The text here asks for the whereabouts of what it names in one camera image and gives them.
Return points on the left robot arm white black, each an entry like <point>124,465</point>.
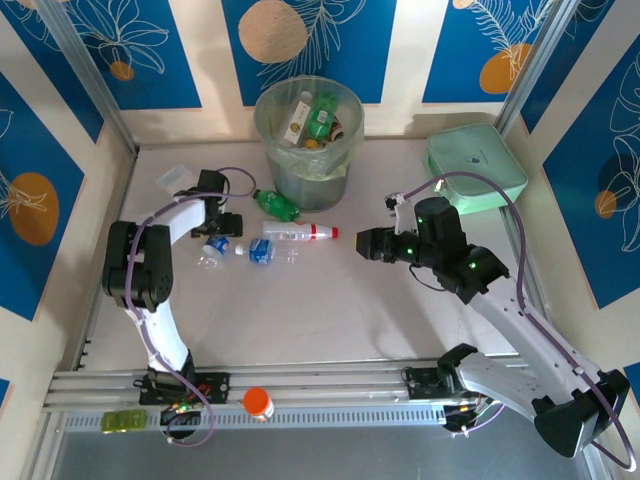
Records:
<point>165,340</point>

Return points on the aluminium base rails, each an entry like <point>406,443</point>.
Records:
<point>325,372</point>

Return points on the orange cap jar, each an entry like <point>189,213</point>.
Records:
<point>256,399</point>

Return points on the mint green zip case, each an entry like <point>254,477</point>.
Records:
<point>475,165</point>

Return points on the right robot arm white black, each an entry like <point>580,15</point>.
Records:
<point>500,380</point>

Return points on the translucent green trash bin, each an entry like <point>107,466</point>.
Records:
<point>310,192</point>

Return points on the grey metal platform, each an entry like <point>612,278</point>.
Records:
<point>325,460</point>

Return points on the blue label bottle white cap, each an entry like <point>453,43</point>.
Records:
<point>260,251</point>

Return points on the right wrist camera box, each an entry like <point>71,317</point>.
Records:
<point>402,217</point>

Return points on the clear plastic box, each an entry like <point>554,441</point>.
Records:
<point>175,177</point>

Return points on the green bottle yellow cap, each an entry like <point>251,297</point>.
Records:
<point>277,204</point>
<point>322,117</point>

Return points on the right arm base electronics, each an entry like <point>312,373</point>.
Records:
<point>465,417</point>

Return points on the yellow green plastic block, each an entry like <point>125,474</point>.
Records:
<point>122,421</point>

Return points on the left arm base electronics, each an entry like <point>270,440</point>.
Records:
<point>180,410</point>

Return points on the clear bottle red cap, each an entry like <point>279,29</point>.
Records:
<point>295,231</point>

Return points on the pale green bin liner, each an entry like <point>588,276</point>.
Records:
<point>270,115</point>

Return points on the aluminium frame post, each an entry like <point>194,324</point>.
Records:
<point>533,75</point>
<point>89,75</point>

